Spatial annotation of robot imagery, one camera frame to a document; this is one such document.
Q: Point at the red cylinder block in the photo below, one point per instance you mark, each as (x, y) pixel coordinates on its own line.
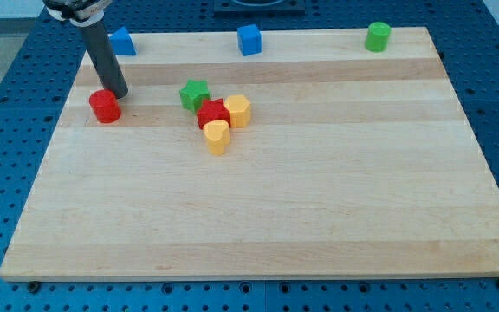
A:
(105, 106)

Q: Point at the blue triangle block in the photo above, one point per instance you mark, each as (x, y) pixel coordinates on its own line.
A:
(122, 42)

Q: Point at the green star block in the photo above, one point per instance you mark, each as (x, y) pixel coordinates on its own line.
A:
(193, 93)

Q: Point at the green cylinder block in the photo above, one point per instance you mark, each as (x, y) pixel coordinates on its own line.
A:
(377, 37)

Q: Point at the yellow heart block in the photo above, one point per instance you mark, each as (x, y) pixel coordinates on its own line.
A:
(217, 136)

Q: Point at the yellow hexagon block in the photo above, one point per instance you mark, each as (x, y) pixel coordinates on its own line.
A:
(239, 108)

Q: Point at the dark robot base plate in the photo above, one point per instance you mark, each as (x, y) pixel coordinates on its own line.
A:
(259, 7)

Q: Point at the blue cube block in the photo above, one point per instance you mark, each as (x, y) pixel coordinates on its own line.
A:
(249, 40)

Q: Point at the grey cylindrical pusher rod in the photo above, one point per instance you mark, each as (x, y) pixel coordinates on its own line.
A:
(104, 59)

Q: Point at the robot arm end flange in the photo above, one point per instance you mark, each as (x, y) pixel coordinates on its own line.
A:
(78, 10)

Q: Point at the wooden board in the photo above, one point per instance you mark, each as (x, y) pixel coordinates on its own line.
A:
(355, 165)

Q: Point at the red star block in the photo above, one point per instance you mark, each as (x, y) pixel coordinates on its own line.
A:
(212, 110)

